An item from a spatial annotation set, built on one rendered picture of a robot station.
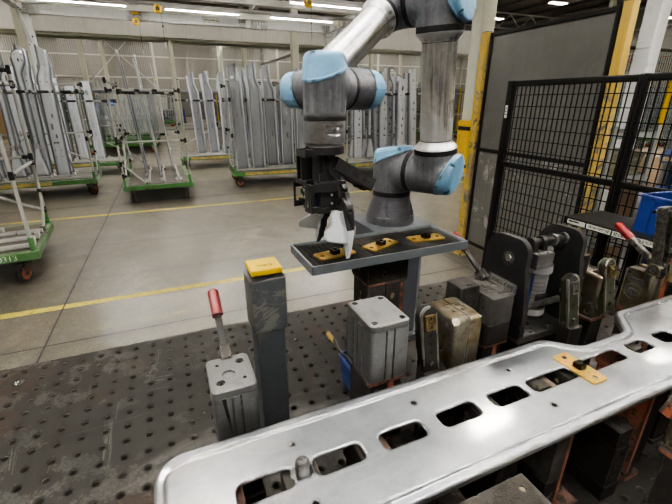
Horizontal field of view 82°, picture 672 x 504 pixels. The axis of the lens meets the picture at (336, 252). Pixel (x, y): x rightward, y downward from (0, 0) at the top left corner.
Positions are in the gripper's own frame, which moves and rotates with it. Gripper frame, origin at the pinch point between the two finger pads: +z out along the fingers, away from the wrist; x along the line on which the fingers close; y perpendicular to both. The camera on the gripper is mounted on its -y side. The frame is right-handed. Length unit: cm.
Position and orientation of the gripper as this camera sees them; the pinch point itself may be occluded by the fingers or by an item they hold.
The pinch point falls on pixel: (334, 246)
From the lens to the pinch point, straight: 79.2
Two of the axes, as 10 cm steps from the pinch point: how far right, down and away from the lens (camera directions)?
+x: 5.3, 3.1, -7.9
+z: 0.0, 9.3, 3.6
